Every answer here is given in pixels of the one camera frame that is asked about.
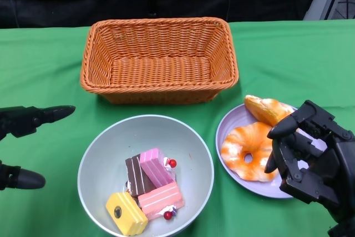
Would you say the deep pink cake slice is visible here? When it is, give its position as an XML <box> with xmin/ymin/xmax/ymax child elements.
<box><xmin>139</xmin><ymin>148</ymin><xmax>178</xmax><ymax>188</ymax></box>

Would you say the orange white oval bread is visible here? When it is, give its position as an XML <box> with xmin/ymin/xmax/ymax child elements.
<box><xmin>243</xmin><ymin>94</ymin><xmax>299</xmax><ymax>128</ymax></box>

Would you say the orange wicker basket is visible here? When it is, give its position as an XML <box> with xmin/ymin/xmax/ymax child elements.
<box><xmin>79</xmin><ymin>16</ymin><xmax>240</xmax><ymax>105</ymax></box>

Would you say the orange ring-shaped bread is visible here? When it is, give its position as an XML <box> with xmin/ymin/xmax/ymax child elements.
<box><xmin>221</xmin><ymin>122</ymin><xmax>279</xmax><ymax>183</ymax></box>

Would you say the yellow cake slice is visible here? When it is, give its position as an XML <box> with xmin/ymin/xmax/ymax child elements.
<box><xmin>105</xmin><ymin>191</ymin><xmax>149</xmax><ymax>236</ymax></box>

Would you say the brown chocolate cake slice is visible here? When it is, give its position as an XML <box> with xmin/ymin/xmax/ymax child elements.
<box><xmin>124</xmin><ymin>155</ymin><xmax>156</xmax><ymax>198</ymax></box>

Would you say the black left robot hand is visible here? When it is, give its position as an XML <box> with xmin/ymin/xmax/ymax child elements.
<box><xmin>0</xmin><ymin>105</ymin><xmax>76</xmax><ymax>191</ymax></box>

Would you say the pale grey ribbed bowl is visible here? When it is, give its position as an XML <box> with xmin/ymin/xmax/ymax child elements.
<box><xmin>77</xmin><ymin>114</ymin><xmax>215</xmax><ymax>237</ymax></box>

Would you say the salmon pink cake slice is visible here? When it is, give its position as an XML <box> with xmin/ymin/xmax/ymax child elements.
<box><xmin>137</xmin><ymin>181</ymin><xmax>185</xmax><ymax>221</ymax></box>

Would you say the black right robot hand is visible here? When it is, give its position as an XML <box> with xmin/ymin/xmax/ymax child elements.
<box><xmin>263</xmin><ymin>99</ymin><xmax>355</xmax><ymax>225</ymax></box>

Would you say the lilac round plate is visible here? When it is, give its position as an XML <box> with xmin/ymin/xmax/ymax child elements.
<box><xmin>215</xmin><ymin>103</ymin><xmax>328</xmax><ymax>199</ymax></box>

